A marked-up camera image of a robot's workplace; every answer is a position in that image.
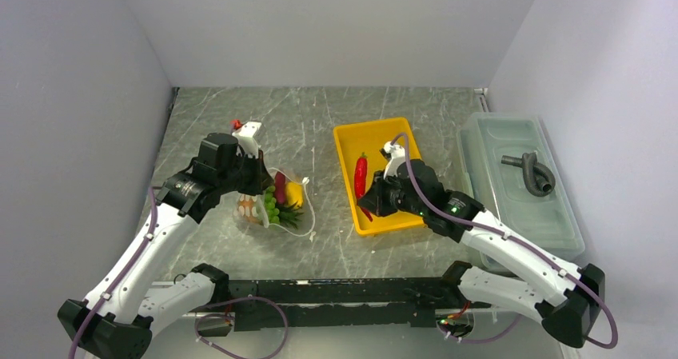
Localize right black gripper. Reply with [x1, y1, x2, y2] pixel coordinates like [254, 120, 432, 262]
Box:
[359, 168, 427, 217]

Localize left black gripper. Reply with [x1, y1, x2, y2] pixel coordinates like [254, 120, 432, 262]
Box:
[217, 147, 274, 196]

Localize red toy chili pepper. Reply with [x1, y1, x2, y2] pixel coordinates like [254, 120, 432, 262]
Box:
[353, 153, 368, 202]

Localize orange toy pineapple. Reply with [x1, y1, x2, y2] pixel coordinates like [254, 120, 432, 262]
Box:
[234, 195, 304, 229]

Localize purple toy eggplant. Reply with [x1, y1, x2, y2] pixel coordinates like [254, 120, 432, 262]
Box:
[273, 172, 287, 205]

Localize green toy grapes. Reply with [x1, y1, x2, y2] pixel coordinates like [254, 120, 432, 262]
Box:
[264, 185, 280, 224]

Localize clear dotted zip top bag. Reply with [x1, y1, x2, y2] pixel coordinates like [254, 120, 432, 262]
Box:
[232, 167, 317, 241]

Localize yellow toy pear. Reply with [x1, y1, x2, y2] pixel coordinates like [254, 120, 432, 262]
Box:
[285, 181, 305, 209]

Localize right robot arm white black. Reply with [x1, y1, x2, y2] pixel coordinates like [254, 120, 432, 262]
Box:
[357, 159, 607, 348]

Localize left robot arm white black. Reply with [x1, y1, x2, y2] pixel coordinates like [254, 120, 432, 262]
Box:
[58, 123, 273, 358]

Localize yellow plastic tray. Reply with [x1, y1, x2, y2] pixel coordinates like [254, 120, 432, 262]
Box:
[333, 117, 424, 237]

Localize clear plastic storage box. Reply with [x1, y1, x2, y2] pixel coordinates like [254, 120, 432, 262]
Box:
[455, 113, 585, 261]

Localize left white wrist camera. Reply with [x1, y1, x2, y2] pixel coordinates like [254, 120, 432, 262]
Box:
[231, 120, 262, 158]

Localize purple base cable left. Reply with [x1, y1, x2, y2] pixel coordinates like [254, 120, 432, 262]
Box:
[193, 296, 289, 359]

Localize black base frame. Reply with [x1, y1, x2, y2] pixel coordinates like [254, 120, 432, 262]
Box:
[195, 277, 466, 332]

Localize grey corrugated hose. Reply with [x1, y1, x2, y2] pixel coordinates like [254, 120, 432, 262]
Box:
[500, 151, 556, 198]

